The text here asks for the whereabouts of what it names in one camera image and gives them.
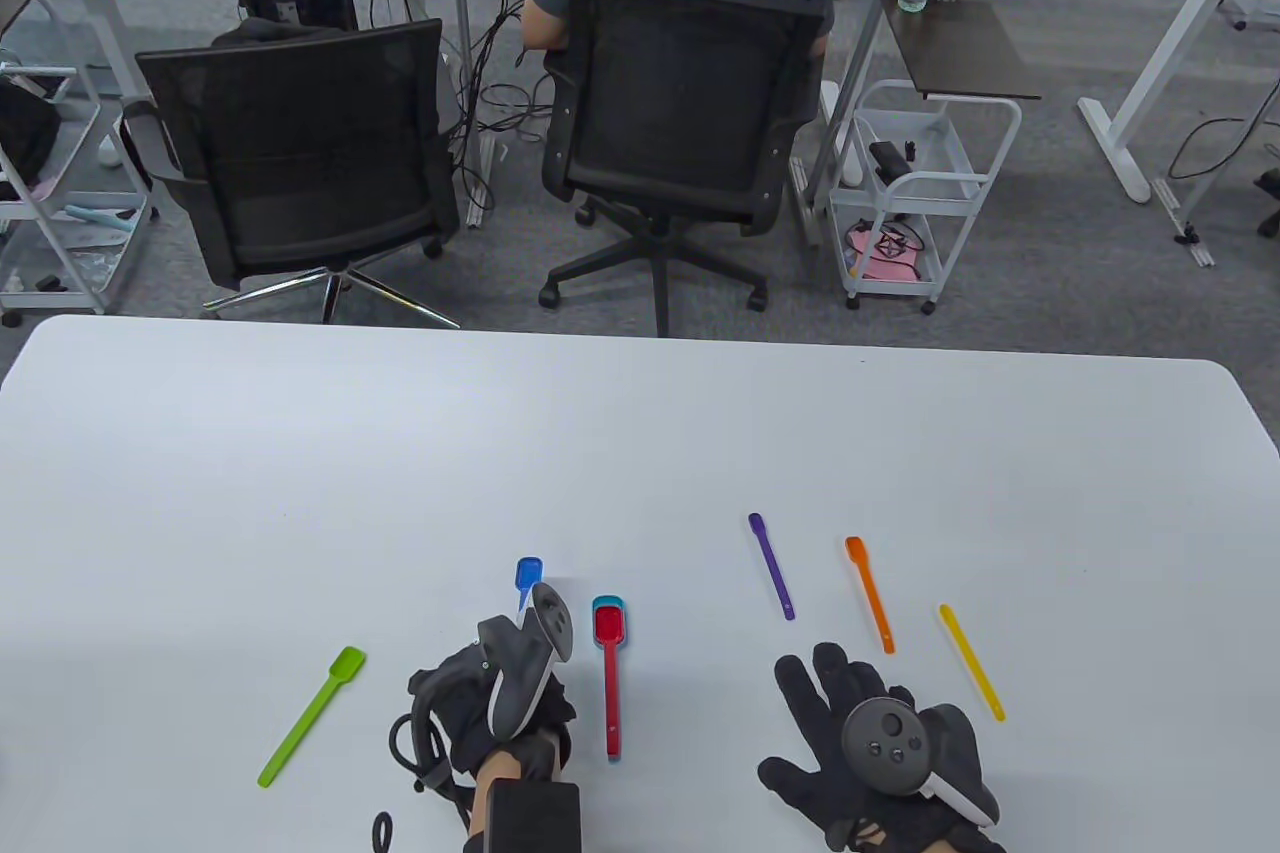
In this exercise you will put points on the blue measuring spoon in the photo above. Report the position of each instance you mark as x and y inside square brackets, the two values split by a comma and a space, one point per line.
[527, 573]

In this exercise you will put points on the purple measuring spoon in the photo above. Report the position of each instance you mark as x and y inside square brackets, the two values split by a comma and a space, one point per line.
[772, 568]

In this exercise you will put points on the red measuring spoon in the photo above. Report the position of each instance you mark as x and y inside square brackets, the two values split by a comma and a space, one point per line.
[610, 628]

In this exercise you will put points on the person's left forearm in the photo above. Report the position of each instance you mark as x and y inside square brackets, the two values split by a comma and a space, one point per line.
[490, 778]

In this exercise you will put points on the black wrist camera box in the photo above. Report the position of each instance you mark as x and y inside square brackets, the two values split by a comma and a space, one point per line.
[535, 823]

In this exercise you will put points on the black mesh chair chrome base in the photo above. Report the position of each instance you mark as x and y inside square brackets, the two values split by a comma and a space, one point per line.
[300, 123]

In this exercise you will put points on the person's left hand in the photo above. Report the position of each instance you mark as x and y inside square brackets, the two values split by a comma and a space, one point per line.
[455, 693]

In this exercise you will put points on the black bag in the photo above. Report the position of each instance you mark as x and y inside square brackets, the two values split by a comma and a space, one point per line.
[25, 133]

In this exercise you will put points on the person's right hand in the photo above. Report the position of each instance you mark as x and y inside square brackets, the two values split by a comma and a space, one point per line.
[825, 693]

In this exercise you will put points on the green measuring spoon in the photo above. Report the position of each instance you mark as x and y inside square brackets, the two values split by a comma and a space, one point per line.
[345, 664]

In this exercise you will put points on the pink cloth item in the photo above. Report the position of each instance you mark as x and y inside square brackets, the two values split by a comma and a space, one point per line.
[885, 265]

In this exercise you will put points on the orange measuring spoon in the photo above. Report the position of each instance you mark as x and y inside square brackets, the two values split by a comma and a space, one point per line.
[870, 593]

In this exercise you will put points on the yellow measuring spoon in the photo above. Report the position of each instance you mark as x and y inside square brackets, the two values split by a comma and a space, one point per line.
[970, 658]

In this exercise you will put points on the grey white handheld controller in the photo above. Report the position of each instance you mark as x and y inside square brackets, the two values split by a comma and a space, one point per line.
[520, 673]
[885, 738]

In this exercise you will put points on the black handheld device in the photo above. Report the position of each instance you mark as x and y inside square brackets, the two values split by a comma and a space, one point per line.
[888, 161]

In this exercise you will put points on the teal measuring spoon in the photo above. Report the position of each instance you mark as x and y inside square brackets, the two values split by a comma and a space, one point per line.
[610, 598]

